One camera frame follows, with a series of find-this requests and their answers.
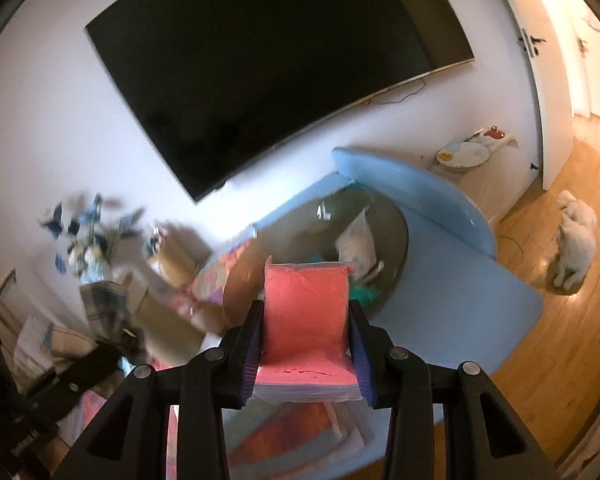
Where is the black wall television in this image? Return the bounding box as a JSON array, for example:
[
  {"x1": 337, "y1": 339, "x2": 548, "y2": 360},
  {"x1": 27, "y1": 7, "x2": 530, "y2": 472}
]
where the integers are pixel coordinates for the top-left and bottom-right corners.
[{"x1": 86, "y1": 0, "x2": 474, "y2": 200}]

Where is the floral orange table cloth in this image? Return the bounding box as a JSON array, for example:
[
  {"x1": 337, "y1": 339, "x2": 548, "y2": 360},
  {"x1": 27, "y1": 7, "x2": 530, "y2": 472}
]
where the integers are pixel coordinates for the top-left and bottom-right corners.
[{"x1": 171, "y1": 236, "x2": 262, "y2": 335}]

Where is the white cat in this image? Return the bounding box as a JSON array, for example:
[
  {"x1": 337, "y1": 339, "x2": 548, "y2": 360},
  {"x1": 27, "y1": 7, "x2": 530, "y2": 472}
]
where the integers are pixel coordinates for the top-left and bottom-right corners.
[{"x1": 554, "y1": 190, "x2": 597, "y2": 292}]

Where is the blue foam mat seat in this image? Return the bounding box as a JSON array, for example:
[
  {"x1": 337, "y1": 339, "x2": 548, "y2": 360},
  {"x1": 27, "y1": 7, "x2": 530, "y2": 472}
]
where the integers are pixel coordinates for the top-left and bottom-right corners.
[{"x1": 256, "y1": 148, "x2": 543, "y2": 374}]

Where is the white door with handle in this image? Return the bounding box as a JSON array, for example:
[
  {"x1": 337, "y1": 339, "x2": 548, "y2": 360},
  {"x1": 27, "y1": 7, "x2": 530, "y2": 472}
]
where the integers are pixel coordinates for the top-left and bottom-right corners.
[{"x1": 507, "y1": 0, "x2": 573, "y2": 190}]

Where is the round dark storage basket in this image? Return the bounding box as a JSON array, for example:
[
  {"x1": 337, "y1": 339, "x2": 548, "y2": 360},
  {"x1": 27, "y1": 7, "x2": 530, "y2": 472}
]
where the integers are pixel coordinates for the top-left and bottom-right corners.
[{"x1": 222, "y1": 183, "x2": 408, "y2": 326}]

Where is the bamboo pen holder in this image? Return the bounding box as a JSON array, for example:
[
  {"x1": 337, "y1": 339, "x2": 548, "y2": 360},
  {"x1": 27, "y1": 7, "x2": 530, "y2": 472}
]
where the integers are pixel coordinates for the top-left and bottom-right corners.
[{"x1": 144, "y1": 226, "x2": 199, "y2": 288}]

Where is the pink cloth pack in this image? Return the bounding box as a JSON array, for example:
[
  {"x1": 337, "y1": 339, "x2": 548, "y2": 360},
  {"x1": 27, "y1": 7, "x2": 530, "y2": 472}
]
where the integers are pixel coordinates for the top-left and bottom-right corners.
[{"x1": 253, "y1": 260, "x2": 362, "y2": 403}]

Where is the white vase with blue flowers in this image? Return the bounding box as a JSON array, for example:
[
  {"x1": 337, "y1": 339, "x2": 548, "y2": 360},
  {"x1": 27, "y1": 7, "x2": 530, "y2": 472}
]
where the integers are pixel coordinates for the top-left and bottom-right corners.
[{"x1": 38, "y1": 193, "x2": 145, "y2": 285}]

